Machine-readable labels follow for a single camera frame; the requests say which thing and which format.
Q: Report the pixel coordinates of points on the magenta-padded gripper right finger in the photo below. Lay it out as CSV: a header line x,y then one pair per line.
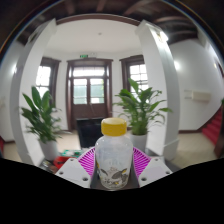
x,y
155,168

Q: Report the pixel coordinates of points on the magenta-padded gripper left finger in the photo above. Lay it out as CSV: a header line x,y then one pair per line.
x,y
71,170

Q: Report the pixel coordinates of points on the clear bottle with yellow cap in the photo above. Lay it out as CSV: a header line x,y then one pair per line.
x,y
114,156

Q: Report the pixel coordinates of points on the green box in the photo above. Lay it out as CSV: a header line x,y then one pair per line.
x,y
71,153

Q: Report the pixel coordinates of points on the potted plant in white pot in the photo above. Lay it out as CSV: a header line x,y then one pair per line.
x,y
139,140
50,150

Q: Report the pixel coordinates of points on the black chair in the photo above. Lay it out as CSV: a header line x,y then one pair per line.
x,y
88,133

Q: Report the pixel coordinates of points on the brown wooden double door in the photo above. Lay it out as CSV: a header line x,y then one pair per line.
x,y
88,111

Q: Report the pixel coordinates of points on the red carpeted staircase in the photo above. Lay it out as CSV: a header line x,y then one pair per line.
x,y
215,128

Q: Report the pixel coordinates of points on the brown framed window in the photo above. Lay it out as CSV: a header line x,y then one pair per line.
x,y
137,75
43,76

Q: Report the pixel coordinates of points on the green exit sign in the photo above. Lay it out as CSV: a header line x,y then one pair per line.
x,y
84,56

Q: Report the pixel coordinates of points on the wall lamp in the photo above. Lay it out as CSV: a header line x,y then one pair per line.
x,y
177,65

